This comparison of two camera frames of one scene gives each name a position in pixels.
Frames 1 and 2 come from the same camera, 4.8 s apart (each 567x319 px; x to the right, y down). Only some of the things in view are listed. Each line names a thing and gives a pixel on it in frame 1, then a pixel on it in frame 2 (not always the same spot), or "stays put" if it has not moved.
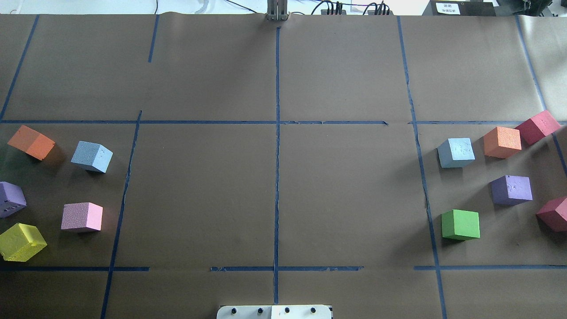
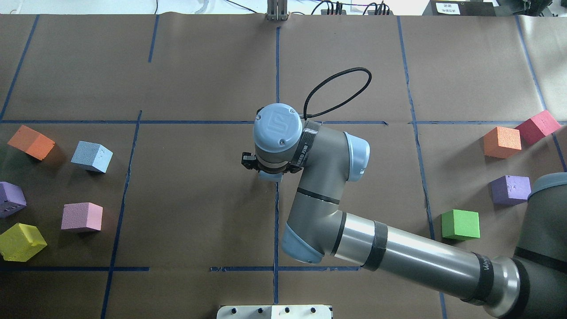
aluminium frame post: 277,10 stays put
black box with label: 461,8 stays put
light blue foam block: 92,157 stays put
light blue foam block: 456,153 -> 264,177
